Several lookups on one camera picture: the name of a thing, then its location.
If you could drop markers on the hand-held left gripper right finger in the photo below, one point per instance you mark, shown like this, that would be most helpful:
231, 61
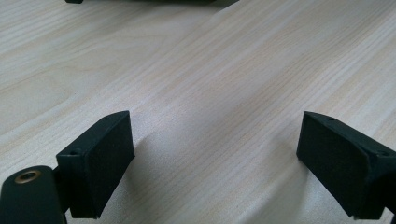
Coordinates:
339, 168

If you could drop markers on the dark grey corner rack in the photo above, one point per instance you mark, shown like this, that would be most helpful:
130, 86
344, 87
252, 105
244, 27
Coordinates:
140, 1

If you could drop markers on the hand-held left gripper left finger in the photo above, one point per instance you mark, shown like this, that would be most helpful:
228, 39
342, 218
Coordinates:
93, 168

